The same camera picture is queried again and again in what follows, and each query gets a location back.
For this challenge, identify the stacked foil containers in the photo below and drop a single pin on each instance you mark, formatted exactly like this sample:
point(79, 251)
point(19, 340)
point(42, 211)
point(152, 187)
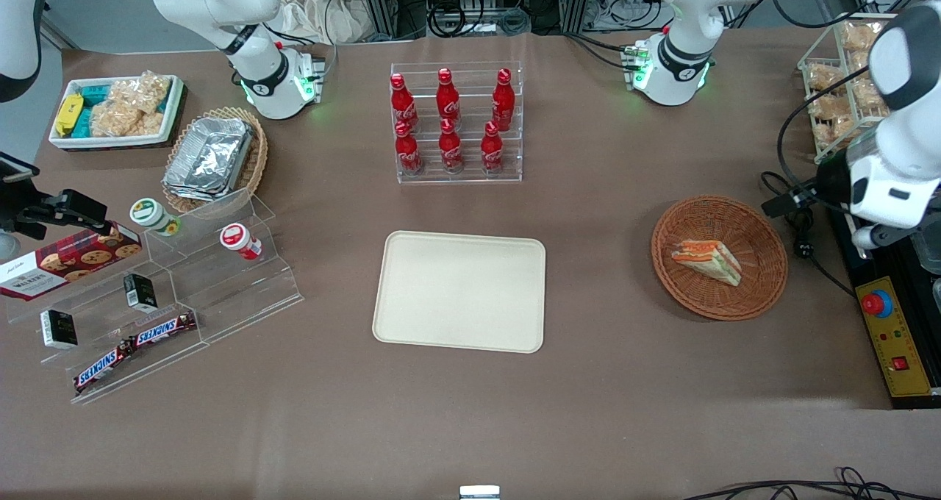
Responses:
point(209, 158)

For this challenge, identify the red emergency stop button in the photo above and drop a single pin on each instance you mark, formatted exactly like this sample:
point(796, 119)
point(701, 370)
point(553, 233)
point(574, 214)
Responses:
point(875, 304)

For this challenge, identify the aluminium frame rack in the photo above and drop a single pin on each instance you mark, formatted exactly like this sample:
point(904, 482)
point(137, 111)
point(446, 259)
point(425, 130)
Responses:
point(390, 7)

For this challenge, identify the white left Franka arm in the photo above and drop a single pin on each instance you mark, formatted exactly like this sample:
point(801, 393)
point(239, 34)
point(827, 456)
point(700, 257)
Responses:
point(684, 66)

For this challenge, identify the teal snack packet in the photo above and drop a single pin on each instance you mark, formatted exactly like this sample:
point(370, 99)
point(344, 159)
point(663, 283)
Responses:
point(94, 94)
point(84, 123)

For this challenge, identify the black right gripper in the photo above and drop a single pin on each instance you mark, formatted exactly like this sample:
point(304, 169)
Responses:
point(20, 207)

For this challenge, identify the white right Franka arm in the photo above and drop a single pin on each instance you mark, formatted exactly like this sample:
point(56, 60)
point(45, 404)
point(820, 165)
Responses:
point(265, 81)

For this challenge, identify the triangular sandwich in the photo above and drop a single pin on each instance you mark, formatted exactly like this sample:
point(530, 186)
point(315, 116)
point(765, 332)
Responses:
point(709, 259)

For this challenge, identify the red lid white cup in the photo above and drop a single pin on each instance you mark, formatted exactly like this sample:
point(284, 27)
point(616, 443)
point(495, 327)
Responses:
point(237, 239)

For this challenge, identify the oval light wicker basket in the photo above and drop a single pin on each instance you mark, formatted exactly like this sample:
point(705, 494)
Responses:
point(257, 154)

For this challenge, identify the white bracket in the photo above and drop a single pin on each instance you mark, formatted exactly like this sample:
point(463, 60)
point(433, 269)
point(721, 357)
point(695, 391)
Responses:
point(479, 493)

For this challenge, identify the red Walkers cookie box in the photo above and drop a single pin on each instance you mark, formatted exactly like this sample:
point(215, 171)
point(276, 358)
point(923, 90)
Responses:
point(70, 261)

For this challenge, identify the Snickers chocolate bar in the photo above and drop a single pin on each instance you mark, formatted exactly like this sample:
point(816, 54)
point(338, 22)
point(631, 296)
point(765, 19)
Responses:
point(103, 365)
point(163, 329)

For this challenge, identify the clear acrylic stepped display stand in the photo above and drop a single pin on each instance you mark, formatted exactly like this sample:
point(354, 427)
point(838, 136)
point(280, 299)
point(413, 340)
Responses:
point(220, 294)

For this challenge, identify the beige cloth bag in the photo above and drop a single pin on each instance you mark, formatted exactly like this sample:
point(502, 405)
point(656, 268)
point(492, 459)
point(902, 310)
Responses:
point(316, 11)

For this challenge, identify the beige rectangular tray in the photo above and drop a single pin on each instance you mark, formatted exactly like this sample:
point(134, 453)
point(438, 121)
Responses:
point(459, 290)

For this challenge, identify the round brown wicker basket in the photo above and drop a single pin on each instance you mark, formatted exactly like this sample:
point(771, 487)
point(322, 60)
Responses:
point(757, 228)

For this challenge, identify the red cola bottle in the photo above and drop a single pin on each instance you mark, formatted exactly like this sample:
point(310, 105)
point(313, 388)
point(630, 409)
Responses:
point(450, 147)
point(407, 151)
point(401, 103)
point(447, 97)
point(491, 148)
point(503, 99)

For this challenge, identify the clear bag of fried snacks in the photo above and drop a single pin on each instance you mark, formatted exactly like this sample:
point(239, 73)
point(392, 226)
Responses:
point(829, 106)
point(825, 78)
point(834, 131)
point(860, 37)
point(869, 95)
point(861, 62)

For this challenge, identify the small black box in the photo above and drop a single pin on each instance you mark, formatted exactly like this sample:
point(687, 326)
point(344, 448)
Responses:
point(59, 329)
point(140, 292)

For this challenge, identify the black machine with yellow panel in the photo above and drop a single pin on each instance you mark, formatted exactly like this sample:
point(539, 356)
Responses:
point(893, 353)

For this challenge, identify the clear bag of rice crackers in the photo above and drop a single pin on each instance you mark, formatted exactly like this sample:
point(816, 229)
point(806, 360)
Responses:
point(143, 92)
point(121, 121)

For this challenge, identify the green lid white cup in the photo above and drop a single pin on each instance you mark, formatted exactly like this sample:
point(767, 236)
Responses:
point(151, 215)

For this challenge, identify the white rectangular snack bin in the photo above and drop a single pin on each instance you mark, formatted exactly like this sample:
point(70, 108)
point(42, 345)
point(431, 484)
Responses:
point(110, 141)

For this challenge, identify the clear plastic container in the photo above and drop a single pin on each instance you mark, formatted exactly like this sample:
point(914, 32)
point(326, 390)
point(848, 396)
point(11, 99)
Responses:
point(928, 254)

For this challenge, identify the clear acrylic bottle rack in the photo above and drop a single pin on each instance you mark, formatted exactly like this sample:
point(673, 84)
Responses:
point(470, 173)

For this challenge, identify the yellow snack packet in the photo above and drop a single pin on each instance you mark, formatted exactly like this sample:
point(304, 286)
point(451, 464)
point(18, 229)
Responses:
point(69, 114)

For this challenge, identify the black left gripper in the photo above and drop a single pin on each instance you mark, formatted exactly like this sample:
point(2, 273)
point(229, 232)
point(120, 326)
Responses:
point(830, 179)

